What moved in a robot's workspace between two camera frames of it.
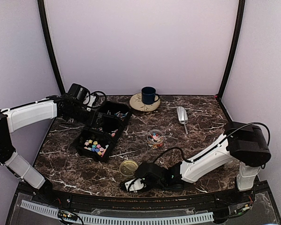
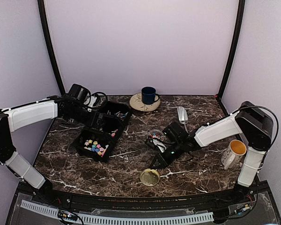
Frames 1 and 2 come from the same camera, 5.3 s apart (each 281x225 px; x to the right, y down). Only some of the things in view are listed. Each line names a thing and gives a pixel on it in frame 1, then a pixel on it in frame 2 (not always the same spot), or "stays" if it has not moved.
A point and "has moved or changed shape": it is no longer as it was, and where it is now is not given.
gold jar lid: [128, 167] has moved or changed shape
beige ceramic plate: [136, 102] stays
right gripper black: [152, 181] -> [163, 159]
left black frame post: [52, 47] stays
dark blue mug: [148, 95] stays
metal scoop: [183, 116] stays
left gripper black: [98, 118] stays
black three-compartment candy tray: [97, 142] stays
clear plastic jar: [155, 138] has moved or changed shape
